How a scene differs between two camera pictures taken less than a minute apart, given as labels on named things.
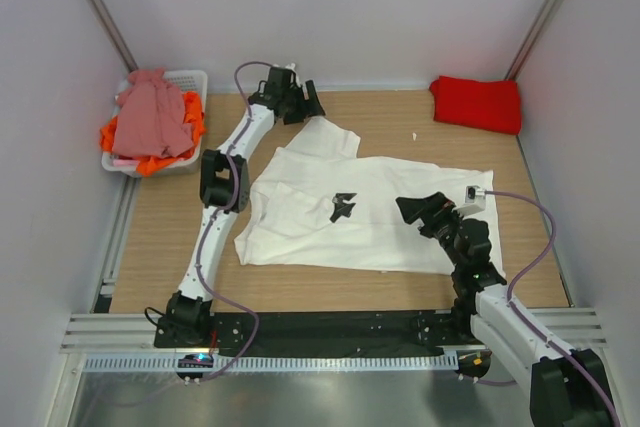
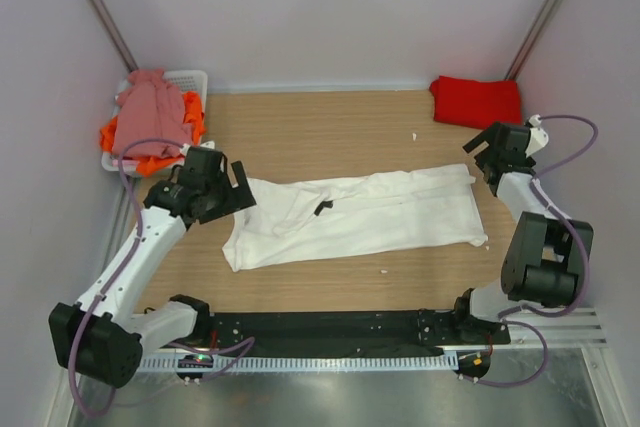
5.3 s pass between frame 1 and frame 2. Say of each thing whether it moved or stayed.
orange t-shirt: stayed
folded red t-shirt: stayed
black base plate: stayed
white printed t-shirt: moved
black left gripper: moved
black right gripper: moved
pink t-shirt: stayed
